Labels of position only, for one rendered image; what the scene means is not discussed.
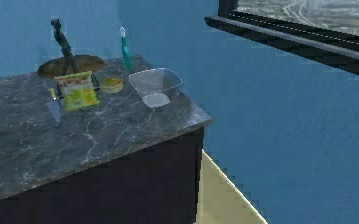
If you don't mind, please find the clear glass bowl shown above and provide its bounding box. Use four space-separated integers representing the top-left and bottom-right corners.
128 67 184 109

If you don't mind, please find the teal spray bottle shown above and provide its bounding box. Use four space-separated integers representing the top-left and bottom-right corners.
119 26 134 73

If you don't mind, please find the black cabinet with marble top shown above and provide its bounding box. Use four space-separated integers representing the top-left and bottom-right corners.
0 54 213 224

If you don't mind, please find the yellow green food packet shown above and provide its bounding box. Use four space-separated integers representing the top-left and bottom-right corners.
53 70 101 112

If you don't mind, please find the brown round sink basin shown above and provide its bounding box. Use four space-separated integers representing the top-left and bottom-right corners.
36 54 106 80

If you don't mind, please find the dark grey faucet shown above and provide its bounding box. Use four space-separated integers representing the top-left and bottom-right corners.
50 17 79 76

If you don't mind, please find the black framed window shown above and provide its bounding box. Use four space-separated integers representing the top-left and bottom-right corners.
204 0 359 80

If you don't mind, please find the black handled utensil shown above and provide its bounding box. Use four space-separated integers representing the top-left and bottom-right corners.
90 73 101 92

